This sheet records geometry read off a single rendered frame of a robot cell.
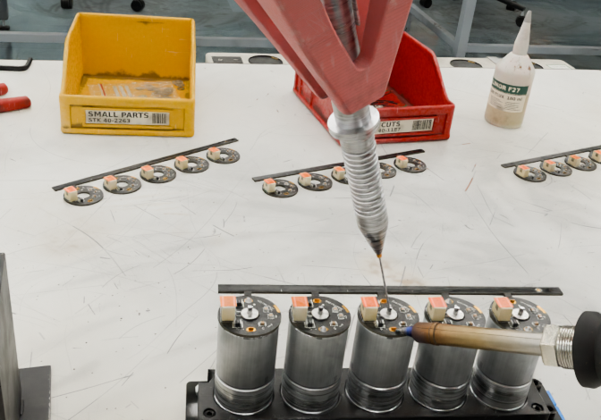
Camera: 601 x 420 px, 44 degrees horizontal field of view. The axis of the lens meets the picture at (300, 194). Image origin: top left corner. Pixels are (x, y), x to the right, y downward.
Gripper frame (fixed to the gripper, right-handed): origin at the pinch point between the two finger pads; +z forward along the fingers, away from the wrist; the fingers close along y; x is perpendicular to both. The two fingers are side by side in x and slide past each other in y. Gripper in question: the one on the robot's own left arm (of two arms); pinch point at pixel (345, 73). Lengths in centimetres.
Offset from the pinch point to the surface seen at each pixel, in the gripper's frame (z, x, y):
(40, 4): 117, -37, 330
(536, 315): 13.9, -5.5, -2.0
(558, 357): 9.5, -2.2, -6.1
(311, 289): 11.3, 1.6, 3.5
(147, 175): 17.5, 2.1, 25.5
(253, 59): 26, -17, 48
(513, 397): 16.7, -3.3, -2.8
